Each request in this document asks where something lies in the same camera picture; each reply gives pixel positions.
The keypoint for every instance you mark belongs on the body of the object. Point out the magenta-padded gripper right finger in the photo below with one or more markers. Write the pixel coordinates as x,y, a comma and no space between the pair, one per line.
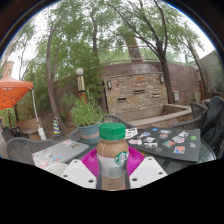
148,171

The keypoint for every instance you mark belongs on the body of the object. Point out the black backpack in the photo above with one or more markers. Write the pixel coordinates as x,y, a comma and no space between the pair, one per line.
213,123

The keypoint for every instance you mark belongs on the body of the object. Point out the white sticker sheet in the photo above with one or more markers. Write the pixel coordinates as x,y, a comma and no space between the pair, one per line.
131,133

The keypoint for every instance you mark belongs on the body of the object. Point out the tall tree by stone wall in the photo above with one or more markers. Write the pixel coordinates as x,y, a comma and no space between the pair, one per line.
166,80

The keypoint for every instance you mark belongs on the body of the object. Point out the green plant in teal pot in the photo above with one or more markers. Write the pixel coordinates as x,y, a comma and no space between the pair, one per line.
88,131

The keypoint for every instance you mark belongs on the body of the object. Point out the blue yellow striped cone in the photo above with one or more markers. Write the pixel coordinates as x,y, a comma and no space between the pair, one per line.
56,126

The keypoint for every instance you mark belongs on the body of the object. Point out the globe-topped lamp post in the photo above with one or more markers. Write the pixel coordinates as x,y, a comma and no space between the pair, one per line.
81,86

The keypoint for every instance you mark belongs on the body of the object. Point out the grey laptop with stickers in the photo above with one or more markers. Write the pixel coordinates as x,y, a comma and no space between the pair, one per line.
60,151

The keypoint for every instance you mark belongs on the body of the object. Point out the grey wall utility box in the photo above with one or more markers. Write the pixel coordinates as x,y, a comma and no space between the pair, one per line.
176,96

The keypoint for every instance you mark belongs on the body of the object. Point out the green-capped coffee drink bottle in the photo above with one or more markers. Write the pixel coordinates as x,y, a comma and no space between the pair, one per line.
112,156

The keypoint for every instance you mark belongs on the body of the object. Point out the black laptop with stickers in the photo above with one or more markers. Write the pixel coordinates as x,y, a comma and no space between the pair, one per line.
166,143

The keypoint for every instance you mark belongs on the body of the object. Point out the leaning thin-trunked tree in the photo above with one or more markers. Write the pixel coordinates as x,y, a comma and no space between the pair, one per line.
50,83

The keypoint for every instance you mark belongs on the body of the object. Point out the orange canopy tent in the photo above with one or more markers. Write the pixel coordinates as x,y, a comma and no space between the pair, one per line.
13,91

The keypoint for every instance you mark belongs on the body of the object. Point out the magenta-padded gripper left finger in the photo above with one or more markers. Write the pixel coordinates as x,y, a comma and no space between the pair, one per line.
78,173

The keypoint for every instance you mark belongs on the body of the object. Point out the black wall lantern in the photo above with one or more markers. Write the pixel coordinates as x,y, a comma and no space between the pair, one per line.
109,84
161,79

